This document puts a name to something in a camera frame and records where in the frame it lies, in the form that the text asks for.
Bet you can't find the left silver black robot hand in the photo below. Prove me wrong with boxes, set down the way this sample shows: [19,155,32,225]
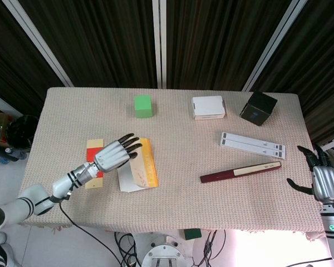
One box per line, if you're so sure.
[93,132,143,174]

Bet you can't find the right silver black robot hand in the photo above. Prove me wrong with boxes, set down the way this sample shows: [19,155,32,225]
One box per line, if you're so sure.
[286,144,334,205]

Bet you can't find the red and tan card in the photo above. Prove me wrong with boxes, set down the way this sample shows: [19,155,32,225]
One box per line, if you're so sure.
[85,139,105,190]

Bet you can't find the yellow white notebook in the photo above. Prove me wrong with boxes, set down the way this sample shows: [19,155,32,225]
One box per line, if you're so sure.
[117,137,159,193]

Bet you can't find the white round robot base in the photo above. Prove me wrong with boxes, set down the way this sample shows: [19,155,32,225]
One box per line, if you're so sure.
[141,233,186,267]

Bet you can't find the green cube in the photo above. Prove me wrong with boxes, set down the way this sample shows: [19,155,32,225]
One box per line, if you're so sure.
[134,95,154,119]

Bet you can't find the plastic water bottle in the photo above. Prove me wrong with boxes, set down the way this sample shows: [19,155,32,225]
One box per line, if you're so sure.
[4,146,28,162]

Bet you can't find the black cube box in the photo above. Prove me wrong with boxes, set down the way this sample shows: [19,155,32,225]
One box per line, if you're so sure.
[239,91,278,126]

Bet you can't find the white cardboard box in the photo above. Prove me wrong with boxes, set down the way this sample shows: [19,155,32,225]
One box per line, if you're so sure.
[191,96,227,121]

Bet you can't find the beige waffle tablecloth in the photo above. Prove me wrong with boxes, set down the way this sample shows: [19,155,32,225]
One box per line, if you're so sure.
[16,87,331,241]

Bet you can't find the small dark green block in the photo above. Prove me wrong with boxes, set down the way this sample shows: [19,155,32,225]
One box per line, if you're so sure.
[183,228,203,241]

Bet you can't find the dark ribbed partition panel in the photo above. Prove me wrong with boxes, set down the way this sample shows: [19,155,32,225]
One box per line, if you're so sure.
[252,0,334,147]
[0,0,66,117]
[166,0,294,91]
[18,0,158,89]

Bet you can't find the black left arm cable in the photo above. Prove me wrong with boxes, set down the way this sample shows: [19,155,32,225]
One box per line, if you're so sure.
[58,199,122,267]

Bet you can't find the black floor cable bundle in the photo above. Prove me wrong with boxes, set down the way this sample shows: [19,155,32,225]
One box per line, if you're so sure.
[191,230,227,267]
[114,231,139,267]

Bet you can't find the white partition frame post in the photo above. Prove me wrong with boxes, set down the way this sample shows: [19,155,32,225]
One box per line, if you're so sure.
[241,0,308,92]
[2,0,74,87]
[152,0,168,89]

